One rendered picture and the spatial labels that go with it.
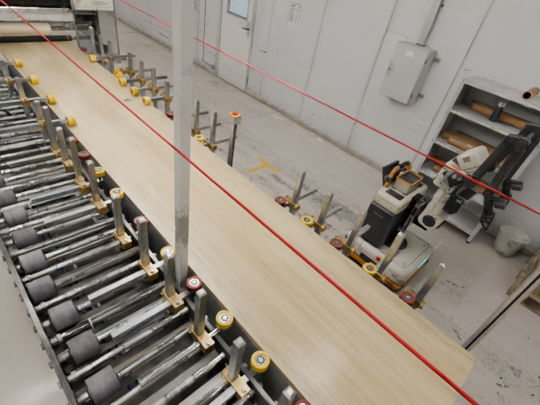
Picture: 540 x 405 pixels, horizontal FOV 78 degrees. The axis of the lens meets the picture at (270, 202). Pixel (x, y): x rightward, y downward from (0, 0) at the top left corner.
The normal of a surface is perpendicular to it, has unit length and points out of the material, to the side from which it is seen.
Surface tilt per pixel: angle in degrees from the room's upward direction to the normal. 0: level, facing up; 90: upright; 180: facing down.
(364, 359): 0
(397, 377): 0
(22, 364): 0
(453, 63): 90
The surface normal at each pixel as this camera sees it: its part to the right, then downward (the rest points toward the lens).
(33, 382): 0.16, -0.78
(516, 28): -0.72, 0.33
